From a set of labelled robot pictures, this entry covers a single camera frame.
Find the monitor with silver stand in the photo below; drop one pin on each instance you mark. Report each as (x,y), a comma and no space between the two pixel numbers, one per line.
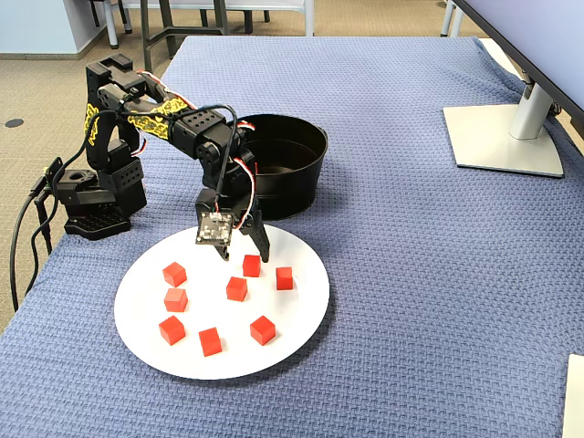
(502,137)

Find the white metal table frame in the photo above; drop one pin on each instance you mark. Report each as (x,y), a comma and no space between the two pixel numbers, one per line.
(309,18)

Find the grey chair legs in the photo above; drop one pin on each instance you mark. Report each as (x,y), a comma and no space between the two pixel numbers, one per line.
(445,23)

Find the white flat object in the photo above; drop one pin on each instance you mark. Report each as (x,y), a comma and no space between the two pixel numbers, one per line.
(576,397)

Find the black metal bucket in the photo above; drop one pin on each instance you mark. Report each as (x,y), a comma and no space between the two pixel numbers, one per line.
(292,191)

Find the black chair legs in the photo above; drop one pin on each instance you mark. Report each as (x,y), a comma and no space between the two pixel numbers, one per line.
(128,20)
(247,23)

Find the blue woven tablecloth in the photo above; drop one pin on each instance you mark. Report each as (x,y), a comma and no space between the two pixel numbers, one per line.
(410,274)

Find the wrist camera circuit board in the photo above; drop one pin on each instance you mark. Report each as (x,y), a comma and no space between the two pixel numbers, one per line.
(214,230)

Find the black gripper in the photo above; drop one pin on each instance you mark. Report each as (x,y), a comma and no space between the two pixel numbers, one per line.
(252,224)

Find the black floor disc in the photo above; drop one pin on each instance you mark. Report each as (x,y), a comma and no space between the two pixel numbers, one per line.
(13,122)

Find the white round plate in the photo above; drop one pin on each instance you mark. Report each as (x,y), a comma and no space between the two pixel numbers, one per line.
(228,365)

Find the red cube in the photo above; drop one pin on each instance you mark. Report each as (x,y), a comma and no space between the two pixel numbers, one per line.
(172,330)
(236,288)
(251,265)
(262,330)
(175,299)
(284,278)
(210,341)
(174,274)

